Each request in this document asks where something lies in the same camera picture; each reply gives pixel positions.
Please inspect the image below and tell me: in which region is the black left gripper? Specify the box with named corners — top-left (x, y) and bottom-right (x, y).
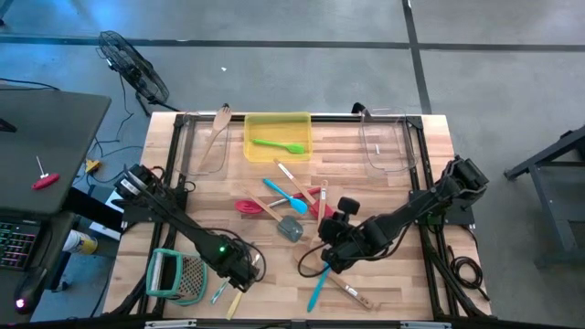
top-left (218, 241), bottom-right (261, 294)

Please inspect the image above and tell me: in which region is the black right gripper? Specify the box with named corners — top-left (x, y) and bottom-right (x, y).
top-left (317, 217), bottom-right (380, 275)

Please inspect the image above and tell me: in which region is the yellow-handled knife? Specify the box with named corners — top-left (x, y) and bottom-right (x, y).
top-left (225, 253), bottom-right (262, 321)

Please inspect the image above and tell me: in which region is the teal-handled knife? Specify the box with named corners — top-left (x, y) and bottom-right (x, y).
top-left (209, 277), bottom-right (230, 305)

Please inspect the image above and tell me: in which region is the wooden slotted spoon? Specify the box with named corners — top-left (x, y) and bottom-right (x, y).
top-left (312, 179), bottom-right (329, 248)

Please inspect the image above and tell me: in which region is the long blue silicone spatula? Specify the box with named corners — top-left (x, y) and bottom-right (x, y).
top-left (306, 262), bottom-right (331, 314)

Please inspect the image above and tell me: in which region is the grey spatula wooden handle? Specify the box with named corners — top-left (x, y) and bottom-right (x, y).
top-left (239, 185), bottom-right (304, 243)

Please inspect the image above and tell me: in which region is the green silicone spatula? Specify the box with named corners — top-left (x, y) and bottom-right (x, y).
top-left (251, 138), bottom-right (306, 155)

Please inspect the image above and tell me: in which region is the wooden fork spoon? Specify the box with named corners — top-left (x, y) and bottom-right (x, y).
top-left (197, 104), bottom-right (233, 171)

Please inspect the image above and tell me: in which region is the teal framed grater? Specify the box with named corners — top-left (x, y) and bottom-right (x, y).
top-left (144, 248), bottom-right (209, 307)

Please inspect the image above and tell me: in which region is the short blue silicone spatula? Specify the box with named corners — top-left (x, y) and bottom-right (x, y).
top-left (262, 177), bottom-right (309, 216)

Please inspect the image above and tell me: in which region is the clear plastic bin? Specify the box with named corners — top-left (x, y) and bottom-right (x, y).
top-left (180, 111), bottom-right (230, 177)
top-left (359, 108), bottom-right (420, 174)

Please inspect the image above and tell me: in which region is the yellow translucent plastic bin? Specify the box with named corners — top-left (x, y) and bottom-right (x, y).
top-left (243, 111), bottom-right (314, 164)

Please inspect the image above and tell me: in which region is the white and yellow can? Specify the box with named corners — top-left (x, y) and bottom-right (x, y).
top-left (61, 229), bottom-right (100, 256)

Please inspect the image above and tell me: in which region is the black box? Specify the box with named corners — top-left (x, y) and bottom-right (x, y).
top-left (63, 186), bottom-right (125, 234)

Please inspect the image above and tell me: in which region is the black computer mouse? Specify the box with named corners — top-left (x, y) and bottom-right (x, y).
top-left (12, 267), bottom-right (49, 316)

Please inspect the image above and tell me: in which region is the dark metal bench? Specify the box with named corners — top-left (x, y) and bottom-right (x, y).
top-left (504, 125), bottom-right (585, 269)

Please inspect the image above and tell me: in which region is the backlit keyboard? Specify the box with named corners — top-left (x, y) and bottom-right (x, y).
top-left (0, 218), bottom-right (38, 273)

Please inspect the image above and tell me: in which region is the black floor fan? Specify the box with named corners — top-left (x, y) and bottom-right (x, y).
top-left (97, 30), bottom-right (182, 115)

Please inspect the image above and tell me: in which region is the black desk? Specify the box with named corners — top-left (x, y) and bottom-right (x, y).
top-left (0, 84), bottom-right (113, 218)

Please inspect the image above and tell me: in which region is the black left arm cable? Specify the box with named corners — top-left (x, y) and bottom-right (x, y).
top-left (200, 226), bottom-right (269, 282)

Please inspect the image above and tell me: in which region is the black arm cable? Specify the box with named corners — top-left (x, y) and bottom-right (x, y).
top-left (200, 226), bottom-right (269, 282)
top-left (297, 241), bottom-right (348, 279)

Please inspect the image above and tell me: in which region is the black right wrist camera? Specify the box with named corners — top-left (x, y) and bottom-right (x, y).
top-left (336, 196), bottom-right (362, 217)

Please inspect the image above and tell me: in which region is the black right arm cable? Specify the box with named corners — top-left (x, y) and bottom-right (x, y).
top-left (297, 241), bottom-right (348, 279)

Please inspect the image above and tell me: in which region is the red slotted spoon steel handle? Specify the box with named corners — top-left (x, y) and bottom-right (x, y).
top-left (234, 186), bottom-right (322, 216)

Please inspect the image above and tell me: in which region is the silver metal bracket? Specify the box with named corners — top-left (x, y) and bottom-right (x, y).
top-left (144, 319), bottom-right (197, 329)
top-left (399, 321), bottom-right (452, 329)

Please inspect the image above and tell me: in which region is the coiled black cable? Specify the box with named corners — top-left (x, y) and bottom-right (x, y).
top-left (449, 245), bottom-right (491, 302)

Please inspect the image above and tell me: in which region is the black aluminium rig frame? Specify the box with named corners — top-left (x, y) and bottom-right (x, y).
top-left (102, 112), bottom-right (493, 321)

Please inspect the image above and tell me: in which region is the black floor cable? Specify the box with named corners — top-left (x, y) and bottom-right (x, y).
top-left (86, 75), bottom-right (144, 184)
top-left (0, 76), bottom-right (61, 92)

